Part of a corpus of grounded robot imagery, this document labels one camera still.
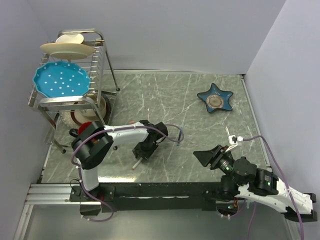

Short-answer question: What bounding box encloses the blue star-shaped dish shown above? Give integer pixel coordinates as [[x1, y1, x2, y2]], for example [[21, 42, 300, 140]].
[[197, 83, 234, 114]]

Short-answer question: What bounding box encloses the small cream plate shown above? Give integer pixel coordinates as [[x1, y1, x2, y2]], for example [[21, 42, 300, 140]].
[[55, 33, 84, 44]]

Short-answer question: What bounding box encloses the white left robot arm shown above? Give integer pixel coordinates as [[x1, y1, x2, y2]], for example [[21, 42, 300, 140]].
[[71, 120, 168, 201]]

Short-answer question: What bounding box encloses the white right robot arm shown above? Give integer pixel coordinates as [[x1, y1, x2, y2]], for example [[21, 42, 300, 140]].
[[193, 145, 318, 223]]

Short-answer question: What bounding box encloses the clear pen cap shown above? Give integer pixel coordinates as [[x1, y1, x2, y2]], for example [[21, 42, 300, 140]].
[[225, 126, 230, 137]]

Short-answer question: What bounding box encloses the blue pen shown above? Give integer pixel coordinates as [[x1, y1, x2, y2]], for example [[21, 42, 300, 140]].
[[176, 124, 184, 147]]

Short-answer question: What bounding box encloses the white bowl brown rim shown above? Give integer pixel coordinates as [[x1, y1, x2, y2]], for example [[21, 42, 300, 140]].
[[70, 94, 111, 126]]

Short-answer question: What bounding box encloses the metal dish rack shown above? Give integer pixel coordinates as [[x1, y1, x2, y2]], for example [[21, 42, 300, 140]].
[[28, 28, 120, 154]]

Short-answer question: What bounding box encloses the large cream plate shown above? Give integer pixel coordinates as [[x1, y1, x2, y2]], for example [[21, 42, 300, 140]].
[[40, 43, 95, 60]]

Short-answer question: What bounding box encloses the red mug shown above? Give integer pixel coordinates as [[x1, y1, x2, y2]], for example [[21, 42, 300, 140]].
[[69, 121, 102, 145]]

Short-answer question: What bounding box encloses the blue polka dot plate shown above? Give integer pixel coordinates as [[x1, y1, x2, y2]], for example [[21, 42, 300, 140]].
[[32, 61, 90, 98]]

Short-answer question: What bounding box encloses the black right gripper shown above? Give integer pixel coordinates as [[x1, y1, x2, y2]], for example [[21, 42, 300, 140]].
[[191, 144, 243, 186]]

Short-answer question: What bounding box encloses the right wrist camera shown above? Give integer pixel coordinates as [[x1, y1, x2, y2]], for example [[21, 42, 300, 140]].
[[225, 135, 244, 152]]

